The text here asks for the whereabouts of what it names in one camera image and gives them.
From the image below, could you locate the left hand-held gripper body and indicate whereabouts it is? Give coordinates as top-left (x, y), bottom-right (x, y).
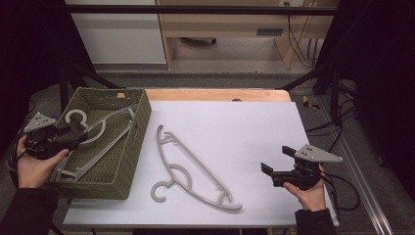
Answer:
top-left (23, 112), bottom-right (69, 161)

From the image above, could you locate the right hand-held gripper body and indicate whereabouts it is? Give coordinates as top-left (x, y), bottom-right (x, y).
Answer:
top-left (271, 144), bottom-right (345, 191)

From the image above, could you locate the beige plastic clothes hanger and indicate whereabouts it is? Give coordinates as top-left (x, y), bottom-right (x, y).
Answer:
top-left (150, 124), bottom-right (244, 212)
top-left (52, 106), bottom-right (138, 183)
top-left (50, 107), bottom-right (138, 184)

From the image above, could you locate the green woven basket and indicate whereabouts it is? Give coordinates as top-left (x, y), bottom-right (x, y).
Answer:
top-left (48, 86), bottom-right (153, 201)

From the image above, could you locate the person's right hand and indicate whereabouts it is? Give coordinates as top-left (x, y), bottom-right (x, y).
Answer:
top-left (283, 177), bottom-right (327, 212)

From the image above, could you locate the person's left hand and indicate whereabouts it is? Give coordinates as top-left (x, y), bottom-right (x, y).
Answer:
top-left (16, 136), bottom-right (70, 189)

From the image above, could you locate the black metal stand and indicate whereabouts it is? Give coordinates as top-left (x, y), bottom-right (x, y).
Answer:
top-left (277, 62), bottom-right (344, 125)
top-left (58, 62), bottom-right (125, 112)

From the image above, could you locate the yellow and black tool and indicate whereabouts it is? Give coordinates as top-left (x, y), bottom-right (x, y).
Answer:
top-left (301, 95), bottom-right (321, 111)

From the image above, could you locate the black curtain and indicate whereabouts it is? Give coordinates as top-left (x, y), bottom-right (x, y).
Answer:
top-left (0, 0), bottom-right (96, 155)
top-left (321, 0), bottom-right (415, 200)

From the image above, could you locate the white cabinet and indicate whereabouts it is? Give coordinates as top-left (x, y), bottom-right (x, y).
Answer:
top-left (65, 0), bottom-right (167, 66)

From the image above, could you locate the light wooden desk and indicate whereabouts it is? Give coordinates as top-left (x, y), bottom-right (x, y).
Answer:
top-left (156, 0), bottom-right (341, 71)

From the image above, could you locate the black floor cable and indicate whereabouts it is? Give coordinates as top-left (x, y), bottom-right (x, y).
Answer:
top-left (306, 107), bottom-right (358, 138)

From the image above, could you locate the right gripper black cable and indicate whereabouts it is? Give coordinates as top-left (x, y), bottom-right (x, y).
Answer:
top-left (321, 170), bottom-right (361, 213)

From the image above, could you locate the aluminium floor rail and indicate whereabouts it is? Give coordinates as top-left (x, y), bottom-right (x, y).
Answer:
top-left (317, 94), bottom-right (395, 235)

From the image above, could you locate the black hanging cable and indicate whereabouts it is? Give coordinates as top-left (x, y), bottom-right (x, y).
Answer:
top-left (285, 1), bottom-right (319, 70)

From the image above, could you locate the black horizontal frame bar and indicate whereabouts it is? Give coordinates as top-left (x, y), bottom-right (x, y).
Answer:
top-left (63, 4), bottom-right (341, 17)

